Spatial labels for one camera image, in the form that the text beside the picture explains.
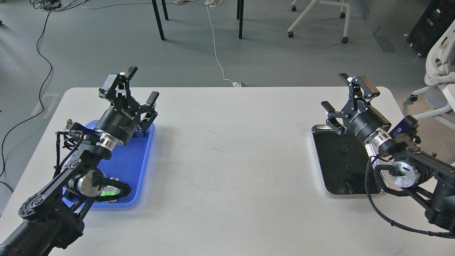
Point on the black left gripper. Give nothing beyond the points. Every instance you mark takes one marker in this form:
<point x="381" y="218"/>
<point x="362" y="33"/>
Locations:
<point x="120" y="118"/>

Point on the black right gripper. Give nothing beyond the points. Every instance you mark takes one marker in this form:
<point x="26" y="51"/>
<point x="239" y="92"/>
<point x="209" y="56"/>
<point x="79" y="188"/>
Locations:
<point x="358" y="115"/>

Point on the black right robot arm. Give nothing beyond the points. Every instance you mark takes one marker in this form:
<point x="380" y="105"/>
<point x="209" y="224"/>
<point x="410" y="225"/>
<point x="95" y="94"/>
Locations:
<point x="400" y="167"/>

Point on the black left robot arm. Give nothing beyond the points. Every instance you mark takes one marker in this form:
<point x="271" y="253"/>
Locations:
<point x="53" y="217"/>

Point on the silver tray with black mat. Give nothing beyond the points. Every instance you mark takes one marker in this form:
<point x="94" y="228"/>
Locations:
<point x="342" y="160"/>

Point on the blue plastic tray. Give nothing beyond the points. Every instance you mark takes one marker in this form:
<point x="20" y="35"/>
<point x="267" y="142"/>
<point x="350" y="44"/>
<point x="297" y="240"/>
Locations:
<point x="128" y="163"/>

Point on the white chair base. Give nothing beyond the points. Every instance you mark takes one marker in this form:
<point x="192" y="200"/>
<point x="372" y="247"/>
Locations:
<point x="345" y="12"/>

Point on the green and silver push button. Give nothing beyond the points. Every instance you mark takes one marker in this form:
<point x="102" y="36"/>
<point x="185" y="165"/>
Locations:
<point x="111" y="191"/>

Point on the white office chair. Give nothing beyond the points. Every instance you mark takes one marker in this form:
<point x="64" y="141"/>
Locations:
<point x="439" y="68"/>

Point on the black equipment cabinet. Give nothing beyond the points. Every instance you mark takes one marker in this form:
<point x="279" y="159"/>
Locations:
<point x="435" y="20"/>

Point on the green button black switch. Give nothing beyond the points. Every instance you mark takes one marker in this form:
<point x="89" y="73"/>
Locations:
<point x="139" y="132"/>

